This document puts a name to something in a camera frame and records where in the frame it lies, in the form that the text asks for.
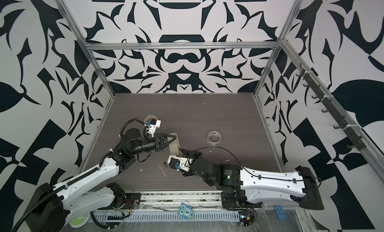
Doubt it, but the white remote control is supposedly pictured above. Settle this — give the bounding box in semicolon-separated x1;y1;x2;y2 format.
169;133;183;157

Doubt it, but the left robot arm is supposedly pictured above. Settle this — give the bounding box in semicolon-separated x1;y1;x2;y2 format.
18;129;177;232

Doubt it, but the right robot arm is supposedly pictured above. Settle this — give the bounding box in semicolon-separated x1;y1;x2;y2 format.
168;149;324;211

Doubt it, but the white masking tape roll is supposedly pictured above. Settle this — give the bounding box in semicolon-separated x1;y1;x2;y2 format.
144;114;158;124

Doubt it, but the clear tape roll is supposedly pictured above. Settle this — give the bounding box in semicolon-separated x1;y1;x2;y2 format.
207;131;222;147

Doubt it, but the small electronics board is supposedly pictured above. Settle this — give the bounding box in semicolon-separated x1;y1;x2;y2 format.
239;210;257;227

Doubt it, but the blue tape piece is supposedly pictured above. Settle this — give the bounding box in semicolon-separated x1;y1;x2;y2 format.
274;206;287;220

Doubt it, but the green push button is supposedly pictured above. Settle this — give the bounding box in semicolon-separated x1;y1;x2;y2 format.
70;213;91;228

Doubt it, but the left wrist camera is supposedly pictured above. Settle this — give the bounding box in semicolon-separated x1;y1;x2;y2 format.
145;119;161;138

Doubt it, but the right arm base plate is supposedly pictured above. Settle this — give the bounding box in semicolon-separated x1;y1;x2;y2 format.
221;192;263;211

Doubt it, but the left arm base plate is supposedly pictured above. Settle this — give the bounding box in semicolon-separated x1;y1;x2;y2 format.
100;193;142;210

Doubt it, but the white slotted cable duct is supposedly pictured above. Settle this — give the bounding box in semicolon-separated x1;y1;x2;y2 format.
94;211;240;223

